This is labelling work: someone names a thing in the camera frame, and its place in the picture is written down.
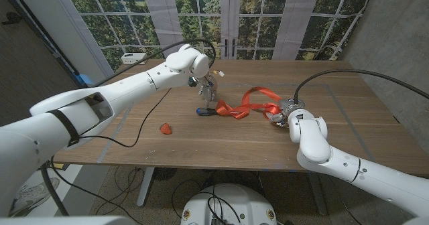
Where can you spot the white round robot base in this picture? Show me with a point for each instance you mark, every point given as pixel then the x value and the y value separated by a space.
pixel 234 205

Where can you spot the white robot chest shell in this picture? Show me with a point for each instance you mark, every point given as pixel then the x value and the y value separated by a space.
pixel 67 221

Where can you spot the orange ribbon with spool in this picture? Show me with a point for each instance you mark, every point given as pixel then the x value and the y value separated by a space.
pixel 248 108

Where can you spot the white table leg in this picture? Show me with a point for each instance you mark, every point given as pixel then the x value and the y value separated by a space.
pixel 145 185

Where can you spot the grey sneaker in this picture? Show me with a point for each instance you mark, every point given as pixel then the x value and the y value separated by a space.
pixel 31 196

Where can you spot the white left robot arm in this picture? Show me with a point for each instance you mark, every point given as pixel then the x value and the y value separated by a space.
pixel 83 118

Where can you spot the black round floor disc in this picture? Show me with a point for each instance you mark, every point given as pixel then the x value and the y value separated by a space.
pixel 165 173

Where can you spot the printed window forest backdrop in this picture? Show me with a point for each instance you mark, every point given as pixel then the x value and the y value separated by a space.
pixel 161 17

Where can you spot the small orange red piece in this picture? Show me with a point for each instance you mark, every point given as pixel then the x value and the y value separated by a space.
pixel 165 128

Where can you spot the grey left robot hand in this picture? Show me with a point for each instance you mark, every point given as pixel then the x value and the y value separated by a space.
pixel 207 89

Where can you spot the grey table leg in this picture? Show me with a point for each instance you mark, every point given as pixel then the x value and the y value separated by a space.
pixel 318 195

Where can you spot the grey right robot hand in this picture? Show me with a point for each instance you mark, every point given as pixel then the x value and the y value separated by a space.
pixel 285 111

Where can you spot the white power strip box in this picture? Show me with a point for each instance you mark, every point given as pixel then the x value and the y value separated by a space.
pixel 132 58

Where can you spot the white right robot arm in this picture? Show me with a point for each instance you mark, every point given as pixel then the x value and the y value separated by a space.
pixel 335 154

